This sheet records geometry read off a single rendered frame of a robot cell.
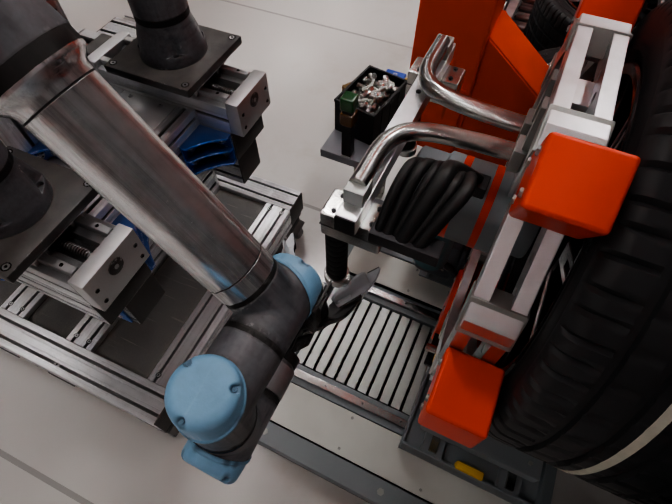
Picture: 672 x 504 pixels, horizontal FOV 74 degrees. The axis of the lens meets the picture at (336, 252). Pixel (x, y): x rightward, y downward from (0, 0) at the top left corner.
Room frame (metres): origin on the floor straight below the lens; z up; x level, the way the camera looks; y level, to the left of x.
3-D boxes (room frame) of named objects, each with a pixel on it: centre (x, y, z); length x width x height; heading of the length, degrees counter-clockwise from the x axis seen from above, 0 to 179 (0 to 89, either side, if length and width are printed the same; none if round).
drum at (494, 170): (0.47, -0.22, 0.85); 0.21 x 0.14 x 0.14; 65
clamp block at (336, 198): (0.38, -0.03, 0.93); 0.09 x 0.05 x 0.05; 65
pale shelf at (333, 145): (1.17, -0.12, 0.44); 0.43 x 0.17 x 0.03; 155
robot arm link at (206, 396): (0.14, 0.12, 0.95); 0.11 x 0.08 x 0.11; 153
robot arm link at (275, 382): (0.19, 0.10, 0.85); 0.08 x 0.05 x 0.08; 65
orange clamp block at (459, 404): (0.16, -0.16, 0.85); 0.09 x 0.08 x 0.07; 155
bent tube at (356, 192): (0.41, -0.13, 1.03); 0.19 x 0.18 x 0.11; 65
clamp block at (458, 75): (0.68, -0.17, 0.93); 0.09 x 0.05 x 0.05; 65
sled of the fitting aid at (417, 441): (0.37, -0.44, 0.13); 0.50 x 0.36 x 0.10; 155
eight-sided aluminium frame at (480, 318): (0.44, -0.29, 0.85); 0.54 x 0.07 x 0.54; 155
